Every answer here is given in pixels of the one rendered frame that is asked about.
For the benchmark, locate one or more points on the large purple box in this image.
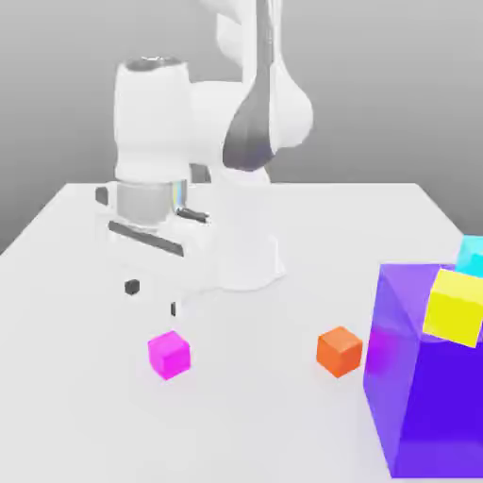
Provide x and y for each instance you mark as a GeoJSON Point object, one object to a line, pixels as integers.
{"type": "Point", "coordinates": [437, 407]}

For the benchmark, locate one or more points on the small orange cube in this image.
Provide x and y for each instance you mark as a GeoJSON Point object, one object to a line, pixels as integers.
{"type": "Point", "coordinates": [339, 351]}

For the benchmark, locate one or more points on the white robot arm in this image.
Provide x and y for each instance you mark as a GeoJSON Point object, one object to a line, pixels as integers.
{"type": "Point", "coordinates": [151, 124]}

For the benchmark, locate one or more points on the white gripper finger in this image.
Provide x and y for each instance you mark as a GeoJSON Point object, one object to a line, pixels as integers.
{"type": "Point", "coordinates": [173, 309]}
{"type": "Point", "coordinates": [132, 287]}

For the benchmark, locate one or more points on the small cyan cube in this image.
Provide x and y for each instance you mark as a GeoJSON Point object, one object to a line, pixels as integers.
{"type": "Point", "coordinates": [471, 256]}

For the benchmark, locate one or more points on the small yellow cube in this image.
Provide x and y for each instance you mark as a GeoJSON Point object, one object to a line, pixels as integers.
{"type": "Point", "coordinates": [453, 309]}

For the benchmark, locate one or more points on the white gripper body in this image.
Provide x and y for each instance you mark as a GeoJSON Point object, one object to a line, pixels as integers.
{"type": "Point", "coordinates": [151, 239]}

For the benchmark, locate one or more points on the small magenta cube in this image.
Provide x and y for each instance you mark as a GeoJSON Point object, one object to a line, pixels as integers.
{"type": "Point", "coordinates": [168, 354]}

